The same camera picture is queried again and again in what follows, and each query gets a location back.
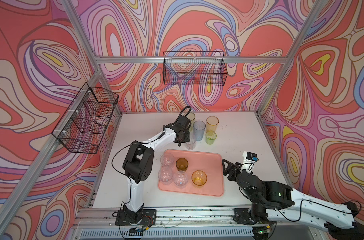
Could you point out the brown short cup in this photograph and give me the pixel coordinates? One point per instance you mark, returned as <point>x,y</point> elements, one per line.
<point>182,164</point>

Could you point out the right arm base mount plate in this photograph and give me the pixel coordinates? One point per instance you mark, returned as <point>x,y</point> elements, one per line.
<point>251,216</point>

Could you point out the green short cup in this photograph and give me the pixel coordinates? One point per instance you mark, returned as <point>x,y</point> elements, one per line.
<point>210,137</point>

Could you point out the tall yellow-green cup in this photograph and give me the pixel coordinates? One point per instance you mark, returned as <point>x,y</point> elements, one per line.
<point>191,116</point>

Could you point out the amber cup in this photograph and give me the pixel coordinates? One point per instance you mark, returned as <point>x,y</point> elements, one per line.
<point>199,178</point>

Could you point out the black wire basket left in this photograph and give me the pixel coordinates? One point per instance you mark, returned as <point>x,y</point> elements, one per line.
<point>86,120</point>

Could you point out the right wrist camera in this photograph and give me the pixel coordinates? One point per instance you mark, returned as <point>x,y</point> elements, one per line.
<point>249,158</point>

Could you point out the pink plastic tray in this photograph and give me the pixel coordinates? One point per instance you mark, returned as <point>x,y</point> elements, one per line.
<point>209,163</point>

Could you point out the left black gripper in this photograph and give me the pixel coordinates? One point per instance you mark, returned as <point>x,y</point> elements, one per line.
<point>187,133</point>

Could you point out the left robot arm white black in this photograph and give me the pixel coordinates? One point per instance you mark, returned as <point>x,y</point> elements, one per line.
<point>139,160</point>

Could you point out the tall blue cup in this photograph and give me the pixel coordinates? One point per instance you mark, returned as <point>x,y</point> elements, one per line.
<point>199,130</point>

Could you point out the tall orange cup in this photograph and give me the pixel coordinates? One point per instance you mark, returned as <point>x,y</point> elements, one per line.
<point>212,123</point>

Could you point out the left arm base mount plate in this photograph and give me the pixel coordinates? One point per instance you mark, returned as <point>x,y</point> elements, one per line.
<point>145,218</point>

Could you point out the clear short glass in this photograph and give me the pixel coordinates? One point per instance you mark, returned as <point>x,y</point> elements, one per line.
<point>167,160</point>
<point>191,144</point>
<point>165,175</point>
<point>180,179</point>

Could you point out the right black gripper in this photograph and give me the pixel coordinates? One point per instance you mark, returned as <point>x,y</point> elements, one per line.
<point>230,167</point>

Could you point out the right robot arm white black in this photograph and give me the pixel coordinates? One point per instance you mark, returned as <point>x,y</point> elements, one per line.
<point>273,202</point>

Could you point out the black wire basket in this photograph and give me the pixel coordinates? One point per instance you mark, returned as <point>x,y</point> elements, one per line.
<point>198,68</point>
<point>86,120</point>

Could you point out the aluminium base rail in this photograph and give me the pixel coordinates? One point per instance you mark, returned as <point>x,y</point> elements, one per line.
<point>166,217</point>

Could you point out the black wire basket back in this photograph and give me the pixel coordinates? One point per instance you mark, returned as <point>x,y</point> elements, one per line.
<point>198,68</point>

